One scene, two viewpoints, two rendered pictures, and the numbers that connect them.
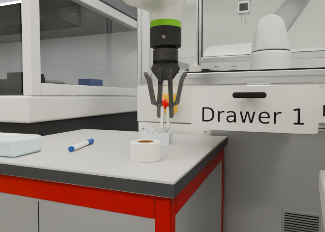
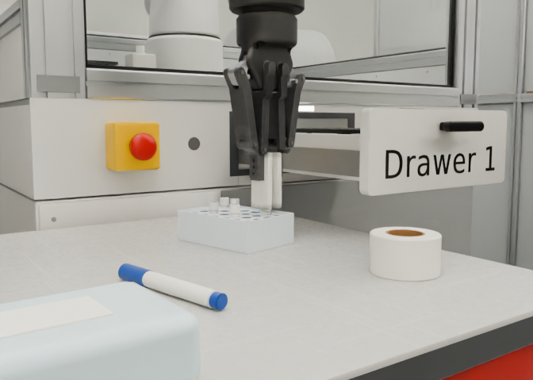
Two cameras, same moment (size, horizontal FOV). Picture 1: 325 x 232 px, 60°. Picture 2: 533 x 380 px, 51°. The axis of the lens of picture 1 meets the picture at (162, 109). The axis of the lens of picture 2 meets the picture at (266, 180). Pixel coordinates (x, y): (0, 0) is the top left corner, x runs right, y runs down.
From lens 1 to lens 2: 0.72 m
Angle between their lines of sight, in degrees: 56
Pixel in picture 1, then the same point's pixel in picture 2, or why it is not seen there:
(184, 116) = (165, 174)
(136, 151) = (427, 258)
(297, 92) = (489, 121)
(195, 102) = (376, 141)
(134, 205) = not seen: outside the picture
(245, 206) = not seen: hidden behind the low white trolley
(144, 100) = (56, 140)
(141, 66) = (40, 40)
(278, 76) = (323, 92)
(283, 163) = not seen: hidden behind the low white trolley
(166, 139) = (289, 228)
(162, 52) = (287, 24)
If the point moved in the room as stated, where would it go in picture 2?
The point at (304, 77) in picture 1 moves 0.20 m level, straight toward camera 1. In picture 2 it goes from (355, 95) to (429, 90)
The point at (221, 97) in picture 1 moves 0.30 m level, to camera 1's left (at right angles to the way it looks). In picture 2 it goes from (412, 130) to (293, 135)
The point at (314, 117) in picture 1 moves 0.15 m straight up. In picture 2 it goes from (502, 158) to (506, 58)
